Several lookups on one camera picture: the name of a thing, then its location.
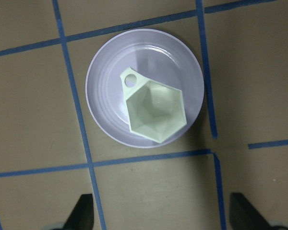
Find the lavender round plate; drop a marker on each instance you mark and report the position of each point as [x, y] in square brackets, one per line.
[154, 54]

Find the white faceted cup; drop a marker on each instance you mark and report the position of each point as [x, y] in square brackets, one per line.
[155, 111]

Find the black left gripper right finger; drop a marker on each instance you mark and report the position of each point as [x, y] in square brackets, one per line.
[244, 216]

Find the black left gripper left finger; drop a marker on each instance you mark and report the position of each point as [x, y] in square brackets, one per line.
[82, 215]

